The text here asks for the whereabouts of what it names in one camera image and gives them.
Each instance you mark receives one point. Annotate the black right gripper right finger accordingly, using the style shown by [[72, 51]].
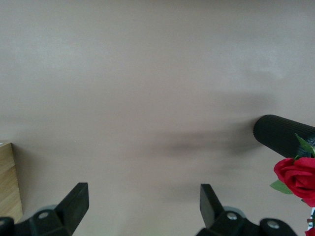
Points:
[[211, 211]]

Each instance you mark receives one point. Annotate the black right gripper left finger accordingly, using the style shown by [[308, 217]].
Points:
[[71, 209]]

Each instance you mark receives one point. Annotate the wooden drawer cabinet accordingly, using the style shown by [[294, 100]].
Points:
[[8, 177]]

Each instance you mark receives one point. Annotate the black ribbed cylinder vase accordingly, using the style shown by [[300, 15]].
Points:
[[273, 132]]

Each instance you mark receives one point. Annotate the green artificial leaf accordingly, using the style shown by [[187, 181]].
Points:
[[305, 146]]

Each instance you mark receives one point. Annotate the brown table cloth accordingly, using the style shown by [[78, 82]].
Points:
[[147, 73]]

